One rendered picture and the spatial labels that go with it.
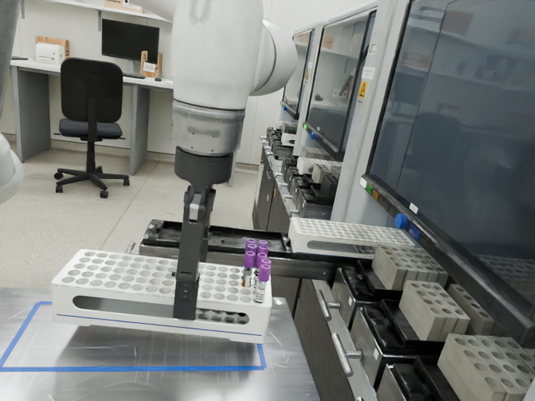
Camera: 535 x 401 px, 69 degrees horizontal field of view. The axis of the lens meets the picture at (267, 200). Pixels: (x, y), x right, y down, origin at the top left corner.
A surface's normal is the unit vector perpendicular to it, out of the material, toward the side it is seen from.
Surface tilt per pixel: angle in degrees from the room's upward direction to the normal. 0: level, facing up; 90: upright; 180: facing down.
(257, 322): 90
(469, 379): 90
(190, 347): 0
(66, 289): 90
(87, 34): 90
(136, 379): 0
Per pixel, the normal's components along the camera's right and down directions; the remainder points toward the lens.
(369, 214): 0.09, 0.35
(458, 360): -0.99, -0.12
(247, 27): 0.70, 0.28
